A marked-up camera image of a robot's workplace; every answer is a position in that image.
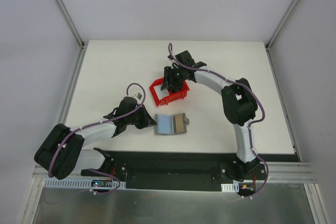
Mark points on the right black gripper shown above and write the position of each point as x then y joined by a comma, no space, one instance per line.
172,77

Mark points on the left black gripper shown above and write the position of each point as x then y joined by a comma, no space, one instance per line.
143,118

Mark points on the red plastic bin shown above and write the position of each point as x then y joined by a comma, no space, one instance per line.
166,96

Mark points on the grey leather card holder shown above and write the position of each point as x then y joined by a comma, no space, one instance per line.
165,124

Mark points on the gold credit card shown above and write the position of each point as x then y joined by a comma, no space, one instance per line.
179,123

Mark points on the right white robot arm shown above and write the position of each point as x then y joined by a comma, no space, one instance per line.
239,105

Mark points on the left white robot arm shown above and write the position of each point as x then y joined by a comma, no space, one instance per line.
61,152

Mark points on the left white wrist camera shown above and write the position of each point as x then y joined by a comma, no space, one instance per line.
138,96

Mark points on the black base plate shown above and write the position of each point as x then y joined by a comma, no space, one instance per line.
177,171

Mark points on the left white cable duct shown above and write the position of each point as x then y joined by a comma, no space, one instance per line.
73,183

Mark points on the white cable duct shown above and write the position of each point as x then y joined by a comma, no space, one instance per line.
73,183
230,188

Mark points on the right white cable duct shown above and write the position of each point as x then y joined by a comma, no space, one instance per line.
230,188

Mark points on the left aluminium frame post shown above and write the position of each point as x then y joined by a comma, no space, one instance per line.
70,23

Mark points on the aluminium frame post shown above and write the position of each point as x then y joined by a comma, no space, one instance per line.
282,23
70,23

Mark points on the aluminium front rail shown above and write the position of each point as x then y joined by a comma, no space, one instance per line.
291,172

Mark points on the right aluminium frame post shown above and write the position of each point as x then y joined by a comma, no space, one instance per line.
282,23

